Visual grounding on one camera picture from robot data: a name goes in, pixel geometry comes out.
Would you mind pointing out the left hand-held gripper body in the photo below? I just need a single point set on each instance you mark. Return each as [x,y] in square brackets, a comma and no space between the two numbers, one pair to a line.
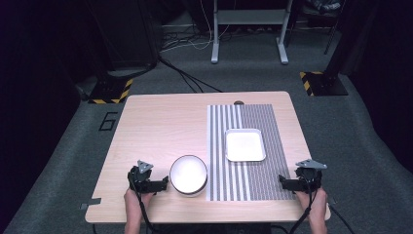
[139,180]

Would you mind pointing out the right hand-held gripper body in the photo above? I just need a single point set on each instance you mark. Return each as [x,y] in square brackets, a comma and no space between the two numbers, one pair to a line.
[310,178]

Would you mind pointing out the white rectangular tray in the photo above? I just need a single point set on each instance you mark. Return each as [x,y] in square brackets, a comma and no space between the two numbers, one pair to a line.
[245,144]

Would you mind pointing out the person's left hand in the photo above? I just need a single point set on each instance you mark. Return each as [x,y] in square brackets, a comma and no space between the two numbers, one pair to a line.
[133,201]

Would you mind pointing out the person's right hand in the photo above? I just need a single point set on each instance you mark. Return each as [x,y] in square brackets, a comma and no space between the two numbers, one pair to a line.
[316,203]

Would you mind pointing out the striped grey placemat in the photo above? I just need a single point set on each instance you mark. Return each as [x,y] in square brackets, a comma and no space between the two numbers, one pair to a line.
[259,182]

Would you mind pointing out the black base with hazard stripes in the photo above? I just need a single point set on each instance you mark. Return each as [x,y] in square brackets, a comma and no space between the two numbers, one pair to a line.
[110,92]
[324,84]

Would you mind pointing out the dark round table grommet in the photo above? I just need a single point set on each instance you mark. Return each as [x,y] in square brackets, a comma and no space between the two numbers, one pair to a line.
[239,102]

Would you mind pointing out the black tripod leg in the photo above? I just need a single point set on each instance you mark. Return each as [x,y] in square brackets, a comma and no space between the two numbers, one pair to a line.
[330,37]

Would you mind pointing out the black cabinet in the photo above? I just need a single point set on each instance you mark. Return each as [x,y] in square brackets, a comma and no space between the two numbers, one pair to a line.
[126,32]

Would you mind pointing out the black stand post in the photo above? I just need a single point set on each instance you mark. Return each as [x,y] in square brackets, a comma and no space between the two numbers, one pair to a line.
[341,42]

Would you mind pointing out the white metal desk frame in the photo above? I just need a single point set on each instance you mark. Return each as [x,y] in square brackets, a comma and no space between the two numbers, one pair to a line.
[250,16]

